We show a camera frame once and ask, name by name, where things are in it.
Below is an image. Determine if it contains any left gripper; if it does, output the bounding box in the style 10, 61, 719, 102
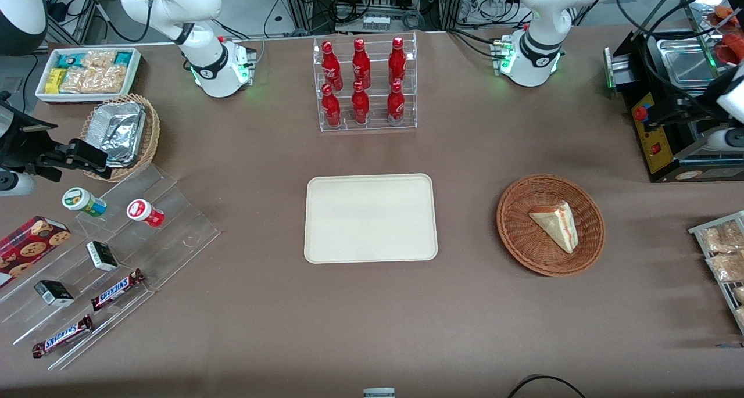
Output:
643, 65, 744, 135

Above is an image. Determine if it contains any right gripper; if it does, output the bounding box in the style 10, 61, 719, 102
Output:
0, 98, 113, 183

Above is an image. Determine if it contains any triangular sandwich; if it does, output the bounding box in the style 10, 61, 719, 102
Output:
528, 201, 580, 254

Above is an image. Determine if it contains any tan wicker basket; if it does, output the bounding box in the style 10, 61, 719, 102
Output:
80, 93, 161, 183

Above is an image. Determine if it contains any tray of wrapped snacks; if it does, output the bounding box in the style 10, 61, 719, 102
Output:
688, 210, 744, 335

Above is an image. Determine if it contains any brown round wicker basket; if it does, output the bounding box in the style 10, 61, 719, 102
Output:
496, 174, 606, 278

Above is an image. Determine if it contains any cream rectangular tray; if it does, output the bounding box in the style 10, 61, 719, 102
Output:
304, 173, 438, 264

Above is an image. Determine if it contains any black heated display machine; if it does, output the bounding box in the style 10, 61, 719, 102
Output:
603, 0, 744, 184

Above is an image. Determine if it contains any green lid cup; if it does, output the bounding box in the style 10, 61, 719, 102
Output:
62, 187, 108, 218

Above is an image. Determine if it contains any silver foil container stack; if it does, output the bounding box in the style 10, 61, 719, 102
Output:
87, 101, 147, 168

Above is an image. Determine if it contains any steel food pan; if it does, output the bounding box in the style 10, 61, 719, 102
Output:
656, 37, 718, 89

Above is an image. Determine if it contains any yellow snack packet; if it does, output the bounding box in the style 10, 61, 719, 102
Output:
45, 67, 68, 95

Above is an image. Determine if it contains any large clear cracker bag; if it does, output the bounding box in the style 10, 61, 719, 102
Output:
59, 65, 128, 94

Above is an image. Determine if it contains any red lid cup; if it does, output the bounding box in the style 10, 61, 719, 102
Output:
127, 199, 166, 229

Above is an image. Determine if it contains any red sausage food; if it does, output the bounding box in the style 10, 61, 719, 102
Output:
714, 31, 744, 65

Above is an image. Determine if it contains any red plaid cookie box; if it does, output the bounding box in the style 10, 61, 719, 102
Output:
0, 215, 72, 289

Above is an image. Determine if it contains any small black box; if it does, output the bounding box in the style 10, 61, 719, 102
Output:
34, 279, 76, 307
85, 241, 119, 272

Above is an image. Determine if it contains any small clear cracker bag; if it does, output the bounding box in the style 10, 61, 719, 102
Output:
81, 50, 117, 69

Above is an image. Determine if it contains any white plastic snack bin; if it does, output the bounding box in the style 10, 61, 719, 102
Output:
35, 46, 144, 105

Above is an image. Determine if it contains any clear acrylic stepped display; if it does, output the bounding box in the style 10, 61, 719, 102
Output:
0, 163, 223, 371

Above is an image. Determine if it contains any Snickers chocolate bar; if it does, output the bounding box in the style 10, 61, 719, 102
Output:
31, 314, 95, 360
90, 268, 146, 312

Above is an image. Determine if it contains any red soda bottle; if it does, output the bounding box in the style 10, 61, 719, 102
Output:
321, 84, 342, 128
351, 81, 371, 126
352, 38, 372, 90
321, 41, 344, 92
388, 37, 407, 87
387, 81, 406, 125

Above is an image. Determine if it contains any clear acrylic bottle rack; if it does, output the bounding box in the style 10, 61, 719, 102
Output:
313, 31, 419, 133

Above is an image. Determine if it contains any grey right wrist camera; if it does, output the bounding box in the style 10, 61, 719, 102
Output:
0, 171, 37, 198

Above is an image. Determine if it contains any black hanging cable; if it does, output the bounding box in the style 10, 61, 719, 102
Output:
45, 0, 153, 43

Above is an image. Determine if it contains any black looped cable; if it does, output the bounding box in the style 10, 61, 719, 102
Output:
507, 374, 588, 398

